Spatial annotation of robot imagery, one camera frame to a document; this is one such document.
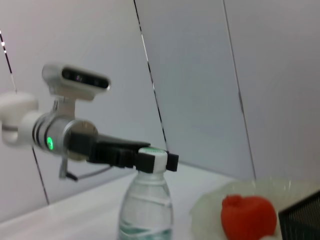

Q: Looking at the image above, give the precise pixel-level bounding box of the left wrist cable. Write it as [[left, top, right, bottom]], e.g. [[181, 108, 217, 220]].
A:
[[58, 154, 112, 181]]

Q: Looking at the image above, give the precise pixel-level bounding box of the clear water bottle green label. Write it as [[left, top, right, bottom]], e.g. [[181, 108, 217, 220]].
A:
[[117, 146, 174, 240]]

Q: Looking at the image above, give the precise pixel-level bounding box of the black mesh pen holder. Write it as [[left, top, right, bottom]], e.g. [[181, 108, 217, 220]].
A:
[[278, 189, 320, 240]]

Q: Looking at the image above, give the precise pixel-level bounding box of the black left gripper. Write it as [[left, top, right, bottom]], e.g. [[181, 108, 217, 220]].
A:
[[67, 132, 180, 173]]

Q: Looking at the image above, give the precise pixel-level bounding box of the red-orange fruit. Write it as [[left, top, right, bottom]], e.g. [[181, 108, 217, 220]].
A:
[[220, 194, 278, 240]]

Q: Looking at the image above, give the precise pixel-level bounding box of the green glass fruit bowl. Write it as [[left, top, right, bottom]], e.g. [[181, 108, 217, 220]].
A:
[[189, 176, 320, 240]]

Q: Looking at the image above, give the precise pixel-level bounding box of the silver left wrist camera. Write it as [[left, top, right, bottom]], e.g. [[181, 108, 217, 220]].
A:
[[41, 63, 112, 118]]

